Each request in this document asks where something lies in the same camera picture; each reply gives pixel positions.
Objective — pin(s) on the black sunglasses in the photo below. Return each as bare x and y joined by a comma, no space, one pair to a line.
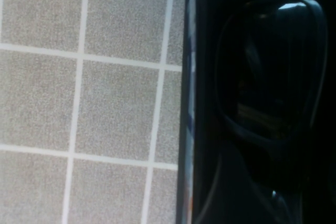
265,77

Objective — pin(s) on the black printed glasses case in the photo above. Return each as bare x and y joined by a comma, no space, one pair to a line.
202,77

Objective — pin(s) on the grey white-checked tablecloth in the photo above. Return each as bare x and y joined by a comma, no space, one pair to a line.
105,103

